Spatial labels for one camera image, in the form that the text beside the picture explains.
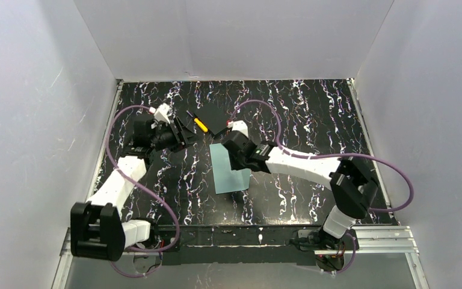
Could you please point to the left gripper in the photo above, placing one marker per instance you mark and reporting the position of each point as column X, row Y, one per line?
column 178, row 133

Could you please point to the light green envelope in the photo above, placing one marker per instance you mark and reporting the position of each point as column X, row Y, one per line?
column 227, row 180

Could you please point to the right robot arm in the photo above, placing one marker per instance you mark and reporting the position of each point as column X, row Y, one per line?
column 349, row 178

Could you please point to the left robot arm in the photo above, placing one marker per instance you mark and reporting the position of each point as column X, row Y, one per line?
column 96, row 228

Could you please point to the black box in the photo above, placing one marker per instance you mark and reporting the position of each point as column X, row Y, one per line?
column 214, row 118

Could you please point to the yellow handled utility knife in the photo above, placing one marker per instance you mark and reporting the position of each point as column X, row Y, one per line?
column 198, row 122

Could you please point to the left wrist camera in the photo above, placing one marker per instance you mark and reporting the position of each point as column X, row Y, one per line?
column 160, row 115

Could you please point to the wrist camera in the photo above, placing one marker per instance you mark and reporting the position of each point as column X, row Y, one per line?
column 238, row 125
column 160, row 115

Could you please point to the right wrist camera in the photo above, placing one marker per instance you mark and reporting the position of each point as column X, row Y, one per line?
column 238, row 125

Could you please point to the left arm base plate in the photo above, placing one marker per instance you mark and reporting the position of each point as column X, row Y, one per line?
column 165, row 239

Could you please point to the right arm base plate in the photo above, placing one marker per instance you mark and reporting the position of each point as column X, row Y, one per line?
column 317, row 239

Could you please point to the aluminium frame rail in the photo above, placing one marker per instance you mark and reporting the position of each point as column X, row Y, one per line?
column 377, row 256

